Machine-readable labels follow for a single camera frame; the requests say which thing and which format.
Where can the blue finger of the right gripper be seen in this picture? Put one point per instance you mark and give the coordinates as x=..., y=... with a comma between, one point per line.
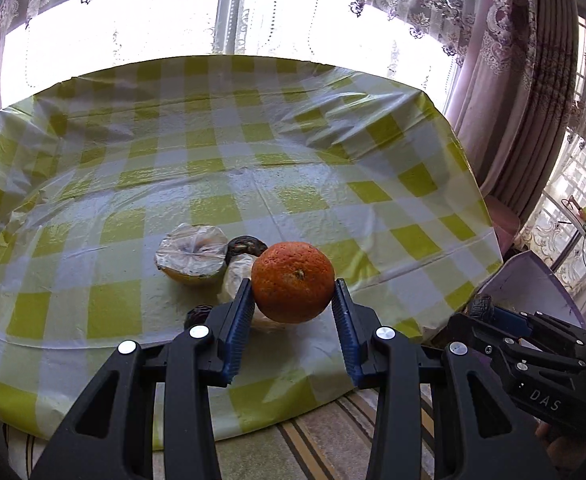
x=509, y=322

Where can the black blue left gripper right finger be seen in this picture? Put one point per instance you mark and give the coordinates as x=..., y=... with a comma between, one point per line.
x=442, y=399

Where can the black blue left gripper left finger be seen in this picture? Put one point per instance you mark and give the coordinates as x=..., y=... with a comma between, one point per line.
x=108, y=433

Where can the dark wrinkled passion fruit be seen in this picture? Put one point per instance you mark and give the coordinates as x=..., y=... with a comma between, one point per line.
x=197, y=316

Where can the yellow half fruit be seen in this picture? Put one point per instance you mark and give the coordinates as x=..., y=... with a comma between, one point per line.
x=193, y=255

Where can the orange mandarin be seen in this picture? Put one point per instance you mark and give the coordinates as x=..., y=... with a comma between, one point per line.
x=292, y=282

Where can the purple white cardboard box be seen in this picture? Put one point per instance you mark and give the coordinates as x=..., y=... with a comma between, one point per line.
x=525, y=283

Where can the pink stool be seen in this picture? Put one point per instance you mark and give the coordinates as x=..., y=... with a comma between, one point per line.
x=506, y=223

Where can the small side table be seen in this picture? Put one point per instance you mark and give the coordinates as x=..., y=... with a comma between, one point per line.
x=575, y=216

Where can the pink patterned curtain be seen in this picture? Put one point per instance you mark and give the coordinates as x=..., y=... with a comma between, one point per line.
x=512, y=100

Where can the green checkered plastic tablecloth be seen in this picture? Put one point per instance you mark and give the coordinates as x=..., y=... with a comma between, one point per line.
x=95, y=171

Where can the sheer floral lace curtain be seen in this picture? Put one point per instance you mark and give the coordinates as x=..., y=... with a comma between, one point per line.
x=273, y=0

